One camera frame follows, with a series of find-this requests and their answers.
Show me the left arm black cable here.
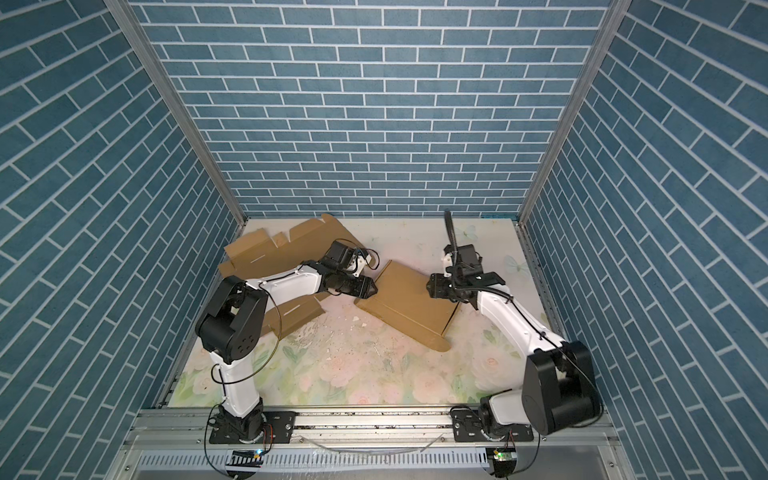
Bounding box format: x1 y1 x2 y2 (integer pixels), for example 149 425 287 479
202 238 382 479

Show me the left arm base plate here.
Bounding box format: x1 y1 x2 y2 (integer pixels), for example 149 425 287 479
207 407 296 446

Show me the green circuit board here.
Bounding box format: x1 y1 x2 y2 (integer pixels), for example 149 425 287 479
486 447 518 469
225 450 265 471

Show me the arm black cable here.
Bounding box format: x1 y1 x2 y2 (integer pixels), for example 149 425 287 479
443 209 606 475
202 238 382 479

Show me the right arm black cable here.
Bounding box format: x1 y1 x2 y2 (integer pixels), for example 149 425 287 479
443 209 606 475

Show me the left green circuit board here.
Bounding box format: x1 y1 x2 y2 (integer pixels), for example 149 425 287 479
225 450 265 471

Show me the cardboard box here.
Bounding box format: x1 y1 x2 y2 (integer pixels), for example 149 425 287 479
354 260 458 352
218 214 363 339

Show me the aluminium corner post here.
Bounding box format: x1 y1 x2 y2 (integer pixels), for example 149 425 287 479
104 0 247 227
517 0 634 226

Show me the right green circuit board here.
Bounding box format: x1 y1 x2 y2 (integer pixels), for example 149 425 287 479
486 447 518 469

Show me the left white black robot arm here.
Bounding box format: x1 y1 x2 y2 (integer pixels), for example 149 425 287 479
195 239 379 422

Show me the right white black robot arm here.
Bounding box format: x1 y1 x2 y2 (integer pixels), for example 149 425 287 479
426 240 604 436

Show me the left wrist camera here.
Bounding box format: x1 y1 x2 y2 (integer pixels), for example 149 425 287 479
349 250 373 277

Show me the right aluminium corner post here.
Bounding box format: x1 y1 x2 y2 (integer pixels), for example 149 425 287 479
517 0 634 226

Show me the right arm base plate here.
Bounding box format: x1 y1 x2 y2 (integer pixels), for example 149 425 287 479
449 405 534 443

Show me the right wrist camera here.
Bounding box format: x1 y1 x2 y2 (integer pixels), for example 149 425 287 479
442 252 454 271

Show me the left aluminium corner post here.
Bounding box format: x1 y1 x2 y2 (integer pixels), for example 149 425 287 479
104 0 247 227

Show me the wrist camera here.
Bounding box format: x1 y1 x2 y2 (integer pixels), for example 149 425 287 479
442 252 454 271
349 250 373 277

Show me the aluminium mounting rail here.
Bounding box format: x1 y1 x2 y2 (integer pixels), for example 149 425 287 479
106 406 634 479

